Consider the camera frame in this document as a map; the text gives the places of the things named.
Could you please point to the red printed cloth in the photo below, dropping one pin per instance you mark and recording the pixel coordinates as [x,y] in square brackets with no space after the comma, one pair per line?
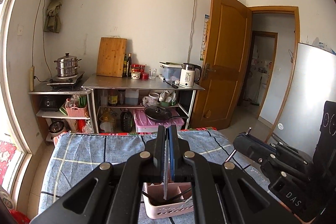
[6,161]

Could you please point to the blue checked blanket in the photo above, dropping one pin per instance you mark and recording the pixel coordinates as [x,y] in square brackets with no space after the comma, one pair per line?
[105,155]

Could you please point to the pink woven basket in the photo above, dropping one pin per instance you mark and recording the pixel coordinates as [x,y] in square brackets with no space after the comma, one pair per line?
[76,110]

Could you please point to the black induction cooker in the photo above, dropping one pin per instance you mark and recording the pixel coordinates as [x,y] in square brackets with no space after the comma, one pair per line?
[65,81]

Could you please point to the steel side shelf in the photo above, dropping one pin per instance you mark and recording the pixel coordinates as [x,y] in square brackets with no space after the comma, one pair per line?
[60,92]

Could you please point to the white lidded jar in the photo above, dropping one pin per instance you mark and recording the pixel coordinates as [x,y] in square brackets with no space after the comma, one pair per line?
[153,99]

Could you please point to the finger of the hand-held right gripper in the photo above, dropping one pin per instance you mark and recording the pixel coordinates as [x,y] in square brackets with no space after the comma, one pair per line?
[252,149]
[288,150]

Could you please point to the silver metal chopstick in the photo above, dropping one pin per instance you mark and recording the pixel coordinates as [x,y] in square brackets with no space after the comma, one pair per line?
[165,187]

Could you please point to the wooden door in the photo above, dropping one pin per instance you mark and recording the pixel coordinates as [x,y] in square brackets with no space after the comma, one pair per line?
[225,69]

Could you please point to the steel steamer pot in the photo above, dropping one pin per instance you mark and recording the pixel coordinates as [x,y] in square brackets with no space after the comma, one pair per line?
[67,66]

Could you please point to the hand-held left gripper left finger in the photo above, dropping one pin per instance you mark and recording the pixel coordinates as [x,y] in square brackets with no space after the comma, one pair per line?
[161,155]

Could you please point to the white wall socket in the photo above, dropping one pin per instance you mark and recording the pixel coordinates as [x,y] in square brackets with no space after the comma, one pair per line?
[20,30]

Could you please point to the silver refrigerator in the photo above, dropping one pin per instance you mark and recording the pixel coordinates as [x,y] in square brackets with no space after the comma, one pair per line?
[307,87]

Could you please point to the brown sauce bottle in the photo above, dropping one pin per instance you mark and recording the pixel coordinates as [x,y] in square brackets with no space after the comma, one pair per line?
[113,98]

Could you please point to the white window frame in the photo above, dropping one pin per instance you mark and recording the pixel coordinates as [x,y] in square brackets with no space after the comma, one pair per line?
[15,129]

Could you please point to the large dark liquid bottle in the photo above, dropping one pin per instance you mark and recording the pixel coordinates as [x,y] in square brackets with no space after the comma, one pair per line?
[126,121]

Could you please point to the clear plastic water container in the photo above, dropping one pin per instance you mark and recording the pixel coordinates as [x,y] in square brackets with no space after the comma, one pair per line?
[169,73]

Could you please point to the steel rice cooker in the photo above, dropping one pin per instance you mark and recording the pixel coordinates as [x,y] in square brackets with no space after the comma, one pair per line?
[57,130]

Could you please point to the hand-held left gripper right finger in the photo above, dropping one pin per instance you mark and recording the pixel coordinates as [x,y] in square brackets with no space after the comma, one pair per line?
[172,155]

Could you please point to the steel kitchen table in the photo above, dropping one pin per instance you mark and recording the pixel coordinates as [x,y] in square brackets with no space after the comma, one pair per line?
[131,83]

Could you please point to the red patterned sheet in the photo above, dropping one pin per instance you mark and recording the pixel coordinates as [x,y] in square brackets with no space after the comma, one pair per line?
[199,129]

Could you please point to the bamboo cutting board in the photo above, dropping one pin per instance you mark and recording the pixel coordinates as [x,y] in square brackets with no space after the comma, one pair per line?
[111,57]

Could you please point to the pink plastic utensil basket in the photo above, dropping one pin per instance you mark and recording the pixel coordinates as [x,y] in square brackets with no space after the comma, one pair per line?
[157,211]

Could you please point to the crumpled plastic bag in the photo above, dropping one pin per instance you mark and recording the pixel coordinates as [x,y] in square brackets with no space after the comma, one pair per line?
[168,98]

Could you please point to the white plastic jug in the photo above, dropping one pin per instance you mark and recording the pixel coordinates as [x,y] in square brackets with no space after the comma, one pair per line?
[132,97]

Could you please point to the olive oil bottle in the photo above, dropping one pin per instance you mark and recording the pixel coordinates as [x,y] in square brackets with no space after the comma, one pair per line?
[125,66]

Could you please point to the frying pan with glass lid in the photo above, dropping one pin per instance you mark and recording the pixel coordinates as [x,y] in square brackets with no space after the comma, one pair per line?
[157,113]

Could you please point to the pink lidded storage box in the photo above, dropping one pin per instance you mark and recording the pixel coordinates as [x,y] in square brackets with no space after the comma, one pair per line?
[141,123]

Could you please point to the white power strip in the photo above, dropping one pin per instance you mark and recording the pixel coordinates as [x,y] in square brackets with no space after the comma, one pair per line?
[32,79]

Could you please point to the red lidded jar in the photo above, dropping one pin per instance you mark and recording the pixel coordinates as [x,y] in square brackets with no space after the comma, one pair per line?
[135,67]
[142,68]

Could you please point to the white electric kettle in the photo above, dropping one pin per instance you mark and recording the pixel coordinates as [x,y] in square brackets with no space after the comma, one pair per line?
[187,77]

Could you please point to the wall calendar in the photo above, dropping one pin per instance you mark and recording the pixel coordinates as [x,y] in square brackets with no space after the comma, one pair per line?
[204,37]

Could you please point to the red round container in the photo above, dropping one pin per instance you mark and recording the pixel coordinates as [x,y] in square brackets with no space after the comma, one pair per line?
[144,76]

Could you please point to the clear glass cup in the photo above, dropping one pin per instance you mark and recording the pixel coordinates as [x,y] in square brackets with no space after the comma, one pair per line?
[153,74]

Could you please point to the yellow cooking oil bottle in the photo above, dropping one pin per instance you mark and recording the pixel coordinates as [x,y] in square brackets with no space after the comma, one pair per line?
[107,120]

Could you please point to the dark sauce bottle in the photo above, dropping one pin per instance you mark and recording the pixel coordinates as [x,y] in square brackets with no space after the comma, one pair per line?
[129,65]

